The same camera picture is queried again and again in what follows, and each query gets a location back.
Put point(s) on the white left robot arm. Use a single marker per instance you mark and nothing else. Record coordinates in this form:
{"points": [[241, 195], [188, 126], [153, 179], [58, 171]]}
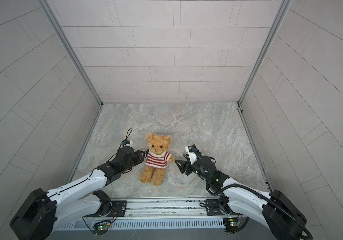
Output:
{"points": [[44, 211]]}

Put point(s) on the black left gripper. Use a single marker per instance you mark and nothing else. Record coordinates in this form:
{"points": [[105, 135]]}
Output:
{"points": [[139, 155]]}

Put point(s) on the red white striped knit sweater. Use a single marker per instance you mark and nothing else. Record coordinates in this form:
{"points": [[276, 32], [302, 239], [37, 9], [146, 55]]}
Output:
{"points": [[157, 161]]}

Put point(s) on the left circuit board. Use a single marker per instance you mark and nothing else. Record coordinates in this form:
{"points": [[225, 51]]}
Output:
{"points": [[102, 227]]}

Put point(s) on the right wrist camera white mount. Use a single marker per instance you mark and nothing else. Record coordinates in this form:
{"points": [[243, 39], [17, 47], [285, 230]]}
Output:
{"points": [[192, 153]]}

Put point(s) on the circuit board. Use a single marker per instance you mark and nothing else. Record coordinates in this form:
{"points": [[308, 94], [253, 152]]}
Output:
{"points": [[102, 227], [231, 225]]}

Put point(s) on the white ventilation grille strip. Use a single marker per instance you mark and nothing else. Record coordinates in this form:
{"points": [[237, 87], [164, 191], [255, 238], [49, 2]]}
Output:
{"points": [[149, 224]]}

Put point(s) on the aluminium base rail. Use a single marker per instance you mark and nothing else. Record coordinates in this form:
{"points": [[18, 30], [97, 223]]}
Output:
{"points": [[160, 208]]}

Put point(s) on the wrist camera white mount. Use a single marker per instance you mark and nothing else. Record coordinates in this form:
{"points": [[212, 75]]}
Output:
{"points": [[192, 153], [126, 143]]}

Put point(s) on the aluminium corner post right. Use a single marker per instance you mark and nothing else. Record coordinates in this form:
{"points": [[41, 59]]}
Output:
{"points": [[270, 37]]}

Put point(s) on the tan plush teddy bear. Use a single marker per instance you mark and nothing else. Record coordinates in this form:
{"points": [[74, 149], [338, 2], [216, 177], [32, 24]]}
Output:
{"points": [[156, 144]]}

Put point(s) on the aluminium corner post left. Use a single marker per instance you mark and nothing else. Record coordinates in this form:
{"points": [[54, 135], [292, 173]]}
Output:
{"points": [[68, 48]]}

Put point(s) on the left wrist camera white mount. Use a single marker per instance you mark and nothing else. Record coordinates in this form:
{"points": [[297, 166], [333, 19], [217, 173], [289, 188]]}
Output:
{"points": [[126, 143]]}

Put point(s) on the right circuit board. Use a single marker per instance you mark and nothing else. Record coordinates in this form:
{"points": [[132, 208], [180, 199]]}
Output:
{"points": [[231, 225]]}

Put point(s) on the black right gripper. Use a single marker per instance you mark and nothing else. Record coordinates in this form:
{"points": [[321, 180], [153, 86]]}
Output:
{"points": [[185, 166]]}

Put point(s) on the aluminium corner post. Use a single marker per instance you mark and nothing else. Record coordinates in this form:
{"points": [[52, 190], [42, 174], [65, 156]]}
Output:
{"points": [[68, 48], [270, 37]]}

